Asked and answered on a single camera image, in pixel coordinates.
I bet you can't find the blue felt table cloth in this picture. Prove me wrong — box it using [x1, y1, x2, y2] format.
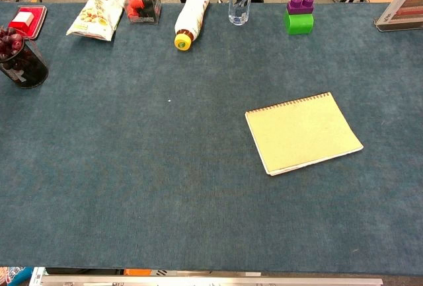
[0, 1, 423, 276]

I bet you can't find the purple building block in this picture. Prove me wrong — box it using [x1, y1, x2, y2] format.
[286, 0, 315, 15]

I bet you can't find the white snack bag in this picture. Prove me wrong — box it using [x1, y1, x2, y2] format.
[65, 0, 124, 42]

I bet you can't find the spiral notebook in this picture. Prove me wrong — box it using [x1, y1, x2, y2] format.
[245, 92, 364, 176]

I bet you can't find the aluminium profile rail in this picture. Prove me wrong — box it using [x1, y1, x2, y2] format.
[39, 275, 384, 286]

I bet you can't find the dark red grapes bunch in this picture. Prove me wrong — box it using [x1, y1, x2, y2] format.
[0, 26, 24, 61]

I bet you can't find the blue printed package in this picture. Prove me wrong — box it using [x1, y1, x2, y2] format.
[0, 266, 34, 286]

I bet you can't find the black cup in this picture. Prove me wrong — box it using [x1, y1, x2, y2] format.
[0, 38, 50, 89]

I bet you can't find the small red and white box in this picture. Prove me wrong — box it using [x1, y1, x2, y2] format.
[9, 11, 36, 31]

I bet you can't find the green building block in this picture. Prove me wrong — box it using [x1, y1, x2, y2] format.
[284, 10, 315, 36]

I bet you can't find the white bottle with yellow cap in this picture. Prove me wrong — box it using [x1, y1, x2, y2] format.
[174, 0, 212, 52]

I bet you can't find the red flat tray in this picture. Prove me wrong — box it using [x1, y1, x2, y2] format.
[8, 5, 48, 41]

